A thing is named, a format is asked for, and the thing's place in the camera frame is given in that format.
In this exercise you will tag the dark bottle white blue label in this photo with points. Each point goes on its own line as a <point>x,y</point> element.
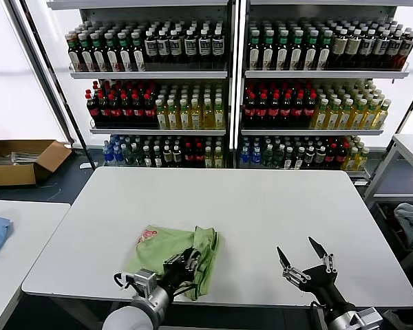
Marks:
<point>190,46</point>
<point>150,47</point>
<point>204,46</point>
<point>379,47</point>
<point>365,47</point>
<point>175,46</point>
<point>392,48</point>
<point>162,47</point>
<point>217,46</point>

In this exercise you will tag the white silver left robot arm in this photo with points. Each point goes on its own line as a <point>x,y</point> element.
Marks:
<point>134,316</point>

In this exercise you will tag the grey side table frame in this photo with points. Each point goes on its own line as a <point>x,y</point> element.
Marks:
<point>382,164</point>

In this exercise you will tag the black storage bin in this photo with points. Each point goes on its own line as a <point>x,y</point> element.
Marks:
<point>382,210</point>

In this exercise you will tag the green tinted water bottle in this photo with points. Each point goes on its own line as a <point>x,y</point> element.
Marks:
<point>267,155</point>
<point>136,155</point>
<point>278,155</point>
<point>127,155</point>

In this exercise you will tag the wrapped metal bars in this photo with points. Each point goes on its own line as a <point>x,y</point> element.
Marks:
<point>24,157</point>

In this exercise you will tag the dark tea bottle green label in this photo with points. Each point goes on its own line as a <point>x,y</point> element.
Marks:
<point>113,55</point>
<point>254,54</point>
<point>267,54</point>
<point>281,54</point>
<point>309,54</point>
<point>125,55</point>
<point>87,56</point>
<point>323,54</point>
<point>75,56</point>
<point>138,55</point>
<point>295,54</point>
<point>100,56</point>

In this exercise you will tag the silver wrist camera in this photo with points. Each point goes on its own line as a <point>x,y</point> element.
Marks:
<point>145,281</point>
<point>369,319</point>

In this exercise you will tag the yellow tea bottle white cap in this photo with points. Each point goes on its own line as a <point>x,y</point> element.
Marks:
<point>369,118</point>
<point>207,117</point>
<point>161,118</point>
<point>381,116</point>
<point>184,118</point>
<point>218,156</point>
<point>332,118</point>
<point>351,158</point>
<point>345,118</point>
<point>172,118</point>
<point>357,118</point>
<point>362,159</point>
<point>195,117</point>
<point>209,156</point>
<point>219,117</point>
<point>320,118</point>

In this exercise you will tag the blue drink bottle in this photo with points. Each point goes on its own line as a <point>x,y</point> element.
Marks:
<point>107,153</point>
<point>244,156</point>
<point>117,154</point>
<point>256,156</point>

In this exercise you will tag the black slanted pole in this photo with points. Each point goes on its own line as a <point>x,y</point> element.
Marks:
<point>412,102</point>
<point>57,88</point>

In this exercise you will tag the small dark bottle white cap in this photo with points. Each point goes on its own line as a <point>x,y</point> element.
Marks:
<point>298,157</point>
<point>288,157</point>
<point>157,156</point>
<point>147,156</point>

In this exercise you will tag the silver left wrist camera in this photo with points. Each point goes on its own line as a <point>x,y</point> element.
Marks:
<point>145,281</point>

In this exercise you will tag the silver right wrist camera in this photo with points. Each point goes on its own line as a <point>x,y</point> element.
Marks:
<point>369,319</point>

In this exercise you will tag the grey metal shelf rack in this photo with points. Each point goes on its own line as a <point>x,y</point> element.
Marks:
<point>148,74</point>
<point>323,73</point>

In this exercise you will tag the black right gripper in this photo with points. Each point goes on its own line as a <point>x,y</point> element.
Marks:
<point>325,285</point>

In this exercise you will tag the white paper scrap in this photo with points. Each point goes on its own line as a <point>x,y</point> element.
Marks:
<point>84,165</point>

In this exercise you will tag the cola bottle red cap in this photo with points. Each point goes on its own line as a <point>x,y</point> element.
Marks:
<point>286,111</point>
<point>274,111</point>
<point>104,111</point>
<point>115,111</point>
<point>138,111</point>
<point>250,111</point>
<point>262,111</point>
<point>330,155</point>
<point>150,111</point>
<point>199,155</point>
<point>127,111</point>
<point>309,111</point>
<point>341,155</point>
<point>298,111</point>
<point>189,155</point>
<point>93,111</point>

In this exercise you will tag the green polo shirt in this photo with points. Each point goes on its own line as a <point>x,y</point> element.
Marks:
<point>158,247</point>

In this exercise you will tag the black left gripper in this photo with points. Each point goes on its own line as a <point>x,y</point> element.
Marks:
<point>175,276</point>

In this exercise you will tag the brown cardboard box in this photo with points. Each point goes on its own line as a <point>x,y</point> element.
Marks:
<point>7,174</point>

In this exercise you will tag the small dark bottle beige label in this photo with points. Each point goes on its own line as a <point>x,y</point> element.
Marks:
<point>309,155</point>
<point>319,155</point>
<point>177,155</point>
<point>167,155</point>

